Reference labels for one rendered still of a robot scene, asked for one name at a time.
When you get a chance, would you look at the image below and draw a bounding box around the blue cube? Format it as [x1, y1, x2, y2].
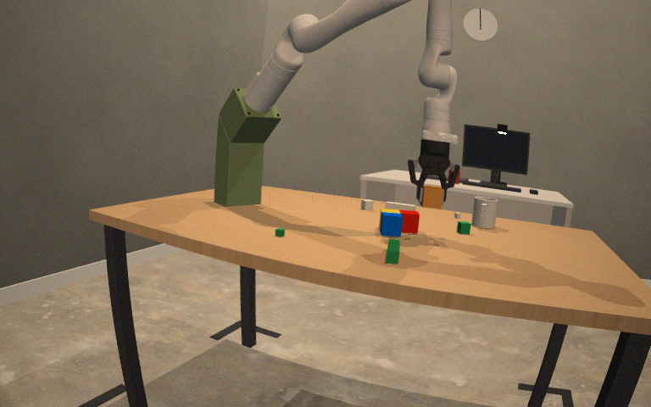
[380, 212, 403, 237]

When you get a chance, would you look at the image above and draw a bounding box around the grey mug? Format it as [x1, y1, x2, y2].
[472, 197, 498, 228]

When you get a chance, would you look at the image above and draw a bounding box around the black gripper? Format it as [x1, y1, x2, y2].
[408, 139, 459, 204]

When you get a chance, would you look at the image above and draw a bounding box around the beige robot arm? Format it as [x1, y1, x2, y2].
[243, 0, 459, 144]

